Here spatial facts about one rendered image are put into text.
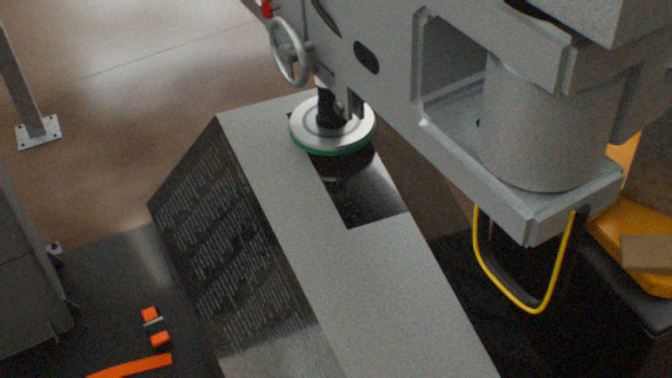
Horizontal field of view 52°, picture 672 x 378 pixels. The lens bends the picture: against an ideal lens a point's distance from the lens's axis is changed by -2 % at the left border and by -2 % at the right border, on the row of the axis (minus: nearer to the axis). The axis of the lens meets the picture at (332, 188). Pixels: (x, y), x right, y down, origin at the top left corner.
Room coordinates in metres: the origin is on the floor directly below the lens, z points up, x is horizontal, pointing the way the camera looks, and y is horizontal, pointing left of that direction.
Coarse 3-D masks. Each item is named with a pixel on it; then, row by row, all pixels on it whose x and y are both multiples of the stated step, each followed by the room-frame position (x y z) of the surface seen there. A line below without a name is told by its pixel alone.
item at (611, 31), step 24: (504, 0) 0.76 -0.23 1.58; (528, 0) 0.69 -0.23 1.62; (552, 0) 0.66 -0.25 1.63; (576, 0) 0.63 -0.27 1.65; (600, 0) 0.61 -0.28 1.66; (624, 0) 0.59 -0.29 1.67; (648, 0) 0.60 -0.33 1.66; (576, 24) 0.63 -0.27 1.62; (600, 24) 0.60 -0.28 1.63; (624, 24) 0.59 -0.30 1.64; (648, 24) 0.61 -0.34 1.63
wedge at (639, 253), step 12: (624, 240) 1.02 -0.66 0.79; (636, 240) 1.02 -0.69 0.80; (648, 240) 1.01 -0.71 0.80; (660, 240) 1.00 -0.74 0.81; (624, 252) 0.99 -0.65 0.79; (636, 252) 0.98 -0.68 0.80; (648, 252) 0.98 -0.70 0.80; (660, 252) 0.97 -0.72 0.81; (624, 264) 0.95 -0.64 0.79; (636, 264) 0.95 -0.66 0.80; (648, 264) 0.94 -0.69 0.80; (660, 264) 0.94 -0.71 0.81
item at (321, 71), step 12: (240, 0) 1.65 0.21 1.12; (252, 0) 1.58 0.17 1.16; (252, 12) 1.59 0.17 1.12; (264, 24) 1.53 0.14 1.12; (312, 72) 1.30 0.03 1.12; (324, 72) 1.27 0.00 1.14; (324, 84) 1.27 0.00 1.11; (336, 108) 1.15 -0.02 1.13; (360, 108) 1.14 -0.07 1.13; (360, 120) 1.14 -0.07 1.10
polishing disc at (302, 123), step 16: (304, 112) 1.41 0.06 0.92; (368, 112) 1.39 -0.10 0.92; (304, 128) 1.35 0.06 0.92; (320, 128) 1.34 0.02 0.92; (352, 128) 1.33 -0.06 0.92; (368, 128) 1.33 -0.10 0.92; (304, 144) 1.30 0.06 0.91; (320, 144) 1.28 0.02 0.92; (336, 144) 1.28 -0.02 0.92; (352, 144) 1.28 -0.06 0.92
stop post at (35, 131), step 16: (0, 32) 2.57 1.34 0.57; (0, 48) 2.56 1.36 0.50; (0, 64) 2.55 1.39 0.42; (16, 64) 2.57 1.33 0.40; (16, 80) 2.57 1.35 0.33; (16, 96) 2.55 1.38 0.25; (32, 96) 2.64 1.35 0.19; (32, 112) 2.57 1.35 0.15; (16, 128) 2.64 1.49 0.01; (32, 128) 2.56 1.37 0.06; (48, 128) 2.62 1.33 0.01; (32, 144) 2.50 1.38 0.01
